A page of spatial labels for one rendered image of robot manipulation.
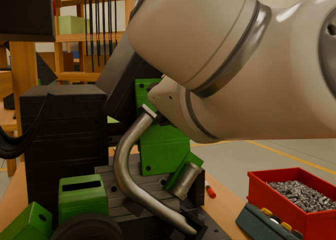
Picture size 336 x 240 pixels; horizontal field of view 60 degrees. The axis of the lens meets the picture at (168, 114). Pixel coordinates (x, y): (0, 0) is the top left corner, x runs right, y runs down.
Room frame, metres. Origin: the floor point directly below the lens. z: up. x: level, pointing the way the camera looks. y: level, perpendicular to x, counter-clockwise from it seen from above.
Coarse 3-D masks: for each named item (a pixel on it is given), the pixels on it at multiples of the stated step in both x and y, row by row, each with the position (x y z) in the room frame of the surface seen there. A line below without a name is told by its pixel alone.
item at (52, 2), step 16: (0, 0) 0.45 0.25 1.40; (16, 0) 0.46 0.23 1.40; (32, 0) 0.47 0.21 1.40; (48, 0) 0.47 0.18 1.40; (0, 16) 0.45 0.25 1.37; (16, 16) 0.46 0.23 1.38; (32, 16) 0.47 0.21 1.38; (48, 16) 0.47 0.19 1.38; (0, 32) 0.45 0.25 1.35; (16, 32) 0.46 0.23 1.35; (32, 32) 0.47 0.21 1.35; (48, 32) 0.47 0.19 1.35
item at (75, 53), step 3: (66, 42) 8.94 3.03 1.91; (69, 42) 8.56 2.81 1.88; (114, 42) 9.52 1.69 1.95; (117, 42) 9.10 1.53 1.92; (66, 45) 8.94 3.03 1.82; (69, 45) 8.56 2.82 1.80; (114, 45) 9.52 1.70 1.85; (66, 48) 8.94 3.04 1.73; (69, 48) 8.56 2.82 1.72; (114, 48) 9.52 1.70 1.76; (63, 51) 8.52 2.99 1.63; (66, 51) 8.55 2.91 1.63; (69, 51) 8.56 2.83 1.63; (72, 51) 8.62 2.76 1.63; (75, 51) 8.65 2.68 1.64; (78, 51) 8.69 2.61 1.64; (75, 54) 8.66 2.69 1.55; (78, 54) 8.69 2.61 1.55; (75, 57) 8.65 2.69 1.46; (78, 57) 8.69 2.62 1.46; (75, 60) 8.58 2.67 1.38; (78, 60) 8.61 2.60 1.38; (69, 81) 8.50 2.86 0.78; (72, 81) 8.53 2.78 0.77; (75, 81) 8.57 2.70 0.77; (78, 81) 8.60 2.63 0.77; (87, 81) 8.70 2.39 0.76; (90, 81) 8.74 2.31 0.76; (93, 81) 8.77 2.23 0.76; (69, 84) 8.58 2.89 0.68
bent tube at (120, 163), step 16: (144, 112) 0.59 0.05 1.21; (144, 128) 0.58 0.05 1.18; (128, 144) 0.56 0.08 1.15; (128, 176) 0.54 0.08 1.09; (128, 192) 0.53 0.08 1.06; (144, 192) 0.54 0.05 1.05; (144, 208) 0.54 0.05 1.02; (160, 208) 0.54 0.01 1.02; (176, 224) 0.54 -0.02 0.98; (192, 224) 0.56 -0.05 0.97
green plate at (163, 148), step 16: (144, 80) 0.64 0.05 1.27; (160, 80) 0.65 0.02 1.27; (144, 96) 0.63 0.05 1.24; (160, 128) 0.62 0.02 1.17; (176, 128) 0.63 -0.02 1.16; (144, 144) 0.60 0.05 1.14; (160, 144) 0.61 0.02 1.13; (176, 144) 0.62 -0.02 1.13; (144, 160) 0.59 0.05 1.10; (160, 160) 0.60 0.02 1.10; (176, 160) 0.61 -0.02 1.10
